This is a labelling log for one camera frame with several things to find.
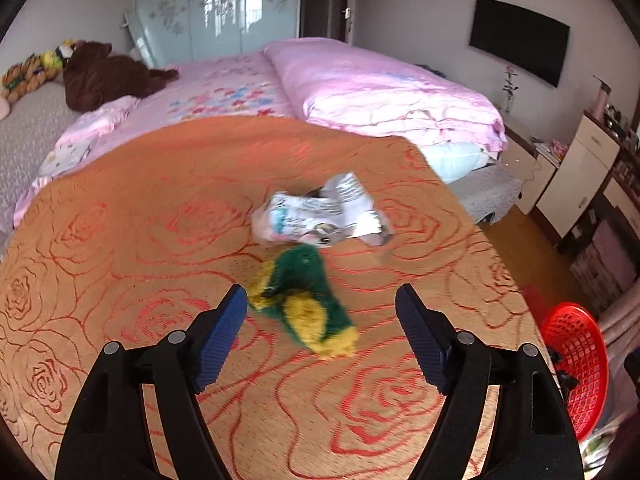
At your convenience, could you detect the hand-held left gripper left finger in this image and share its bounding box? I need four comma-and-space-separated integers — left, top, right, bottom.
54, 283, 248, 480

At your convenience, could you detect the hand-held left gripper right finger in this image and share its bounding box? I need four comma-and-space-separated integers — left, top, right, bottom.
394, 283, 586, 480

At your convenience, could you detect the red plastic mesh basket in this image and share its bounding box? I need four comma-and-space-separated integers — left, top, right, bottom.
542, 301, 610, 443

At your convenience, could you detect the silver printed wrapper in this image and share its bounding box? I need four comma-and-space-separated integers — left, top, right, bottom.
250, 172, 396, 248

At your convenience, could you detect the orange rose patterned blanket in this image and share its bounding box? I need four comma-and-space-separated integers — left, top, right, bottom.
0, 115, 556, 480

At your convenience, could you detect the pink patterned storage box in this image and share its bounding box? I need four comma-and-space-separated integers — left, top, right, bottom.
570, 245, 611, 306

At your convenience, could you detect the light blue pillow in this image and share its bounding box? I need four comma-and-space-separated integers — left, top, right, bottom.
420, 140, 493, 185

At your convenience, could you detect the low cream cabinet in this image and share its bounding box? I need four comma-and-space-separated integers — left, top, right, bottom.
500, 122, 561, 216

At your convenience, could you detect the stool with purple cushion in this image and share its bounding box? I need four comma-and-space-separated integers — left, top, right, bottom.
592, 220, 640, 291

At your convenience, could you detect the tall white cabinet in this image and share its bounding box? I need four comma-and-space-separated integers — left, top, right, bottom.
537, 112, 621, 238

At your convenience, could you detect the brown white dressing table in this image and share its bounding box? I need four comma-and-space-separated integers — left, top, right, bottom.
560, 125, 640, 261

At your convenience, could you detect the pink floral bed sheet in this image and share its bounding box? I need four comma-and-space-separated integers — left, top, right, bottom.
12, 52, 301, 226

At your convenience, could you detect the folded pink quilt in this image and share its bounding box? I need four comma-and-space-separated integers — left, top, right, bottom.
262, 37, 508, 153

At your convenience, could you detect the pink white printed pillow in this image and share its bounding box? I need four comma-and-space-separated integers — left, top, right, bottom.
37, 95, 141, 178

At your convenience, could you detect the rose in glass vase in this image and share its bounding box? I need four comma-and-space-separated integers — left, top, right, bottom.
501, 65, 518, 113

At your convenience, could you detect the grey covered bed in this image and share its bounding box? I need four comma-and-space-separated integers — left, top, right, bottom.
0, 82, 523, 256

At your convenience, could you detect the brown teddy bear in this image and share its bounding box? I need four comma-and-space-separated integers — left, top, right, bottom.
62, 40, 180, 113

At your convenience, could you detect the row of cosmetic bottles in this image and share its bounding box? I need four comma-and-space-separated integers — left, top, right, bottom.
602, 102, 640, 181

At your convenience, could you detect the pink thermos bottle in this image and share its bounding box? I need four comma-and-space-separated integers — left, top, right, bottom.
592, 76, 612, 116

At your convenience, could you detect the white headboard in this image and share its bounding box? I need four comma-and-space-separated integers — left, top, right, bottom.
122, 7, 156, 68

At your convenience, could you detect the striped orange plush toy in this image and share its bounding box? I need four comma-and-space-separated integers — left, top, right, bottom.
0, 55, 56, 102

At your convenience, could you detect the yellow green plush toy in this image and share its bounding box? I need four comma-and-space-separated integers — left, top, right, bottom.
42, 40, 76, 68

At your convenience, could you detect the glass door flower wardrobe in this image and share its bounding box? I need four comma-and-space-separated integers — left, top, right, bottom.
122, 0, 303, 68

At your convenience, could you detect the black wall television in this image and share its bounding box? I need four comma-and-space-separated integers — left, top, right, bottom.
468, 0, 571, 88

